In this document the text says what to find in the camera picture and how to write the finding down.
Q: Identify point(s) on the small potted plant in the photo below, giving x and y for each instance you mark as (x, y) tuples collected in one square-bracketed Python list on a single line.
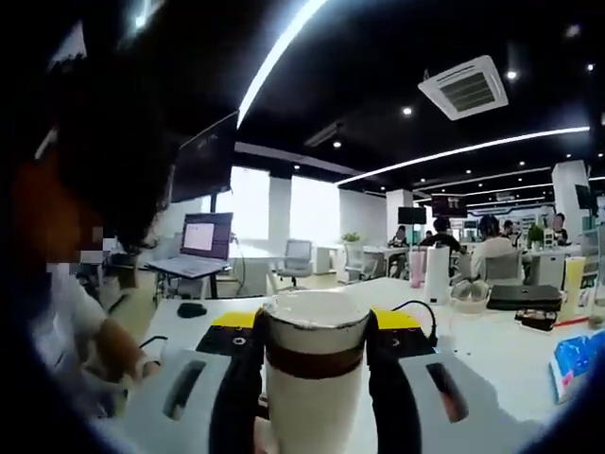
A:
[(535, 235)]

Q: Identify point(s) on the white cup lid brown band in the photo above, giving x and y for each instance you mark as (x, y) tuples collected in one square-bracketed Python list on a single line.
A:
[(312, 307)]

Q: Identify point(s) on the ceiling air conditioner vent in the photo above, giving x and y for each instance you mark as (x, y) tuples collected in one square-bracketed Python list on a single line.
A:
[(465, 87)]

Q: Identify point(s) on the person's head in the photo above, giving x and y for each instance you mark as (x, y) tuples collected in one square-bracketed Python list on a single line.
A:
[(123, 156)]

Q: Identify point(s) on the black patterned box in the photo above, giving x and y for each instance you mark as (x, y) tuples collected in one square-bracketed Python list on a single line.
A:
[(536, 319)]

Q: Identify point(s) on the small green desk plant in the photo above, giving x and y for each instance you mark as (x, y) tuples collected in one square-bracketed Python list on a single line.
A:
[(350, 237)]

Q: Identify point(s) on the pink tumbler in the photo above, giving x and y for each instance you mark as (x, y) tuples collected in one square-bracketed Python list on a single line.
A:
[(417, 269)]

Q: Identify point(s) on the black flat case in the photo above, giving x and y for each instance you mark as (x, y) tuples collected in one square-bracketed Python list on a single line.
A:
[(524, 297)]

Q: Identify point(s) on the grey office chair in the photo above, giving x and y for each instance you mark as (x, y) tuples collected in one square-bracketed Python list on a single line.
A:
[(354, 260), (298, 257)]

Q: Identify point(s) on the pillar mounted monitor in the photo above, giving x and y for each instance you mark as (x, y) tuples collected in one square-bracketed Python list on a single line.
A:
[(583, 196)]

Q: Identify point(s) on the open laptop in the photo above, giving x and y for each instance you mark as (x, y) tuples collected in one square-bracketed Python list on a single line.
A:
[(205, 236)]

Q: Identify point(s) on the white table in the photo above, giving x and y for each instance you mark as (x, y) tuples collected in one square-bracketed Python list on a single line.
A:
[(472, 378)]

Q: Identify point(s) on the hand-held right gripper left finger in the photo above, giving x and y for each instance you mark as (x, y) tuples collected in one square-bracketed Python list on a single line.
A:
[(236, 392)]

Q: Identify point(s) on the person's right hand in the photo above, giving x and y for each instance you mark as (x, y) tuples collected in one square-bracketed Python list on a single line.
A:
[(264, 440)]

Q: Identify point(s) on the hanging dark screen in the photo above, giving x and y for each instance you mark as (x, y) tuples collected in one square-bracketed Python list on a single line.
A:
[(449, 205)]

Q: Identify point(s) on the black computer mouse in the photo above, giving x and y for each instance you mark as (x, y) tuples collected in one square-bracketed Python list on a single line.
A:
[(191, 309)]

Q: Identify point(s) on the yellow drink cup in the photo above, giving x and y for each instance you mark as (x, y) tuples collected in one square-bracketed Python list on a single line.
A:
[(573, 288)]

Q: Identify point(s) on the white cylinder appliance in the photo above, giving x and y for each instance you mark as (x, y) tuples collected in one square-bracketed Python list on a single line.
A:
[(437, 274)]

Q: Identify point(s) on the large black wall monitor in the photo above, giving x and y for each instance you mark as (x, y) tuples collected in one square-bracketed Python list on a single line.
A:
[(208, 165)]

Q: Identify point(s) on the white round container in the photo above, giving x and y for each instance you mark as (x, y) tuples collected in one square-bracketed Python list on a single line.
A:
[(468, 295)]

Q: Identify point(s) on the white water cup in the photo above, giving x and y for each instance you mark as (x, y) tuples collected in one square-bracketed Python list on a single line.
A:
[(312, 416)]

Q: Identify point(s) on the blue tissue pack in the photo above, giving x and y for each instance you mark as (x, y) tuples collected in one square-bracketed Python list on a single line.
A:
[(576, 364)]

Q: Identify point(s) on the white ceiling light strip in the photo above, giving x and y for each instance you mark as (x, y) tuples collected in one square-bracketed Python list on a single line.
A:
[(463, 151), (274, 61)]

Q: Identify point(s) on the small black monitor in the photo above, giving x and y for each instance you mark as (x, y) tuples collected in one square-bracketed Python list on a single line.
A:
[(411, 214)]

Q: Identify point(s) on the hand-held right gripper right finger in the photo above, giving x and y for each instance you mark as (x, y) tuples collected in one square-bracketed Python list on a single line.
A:
[(392, 392)]

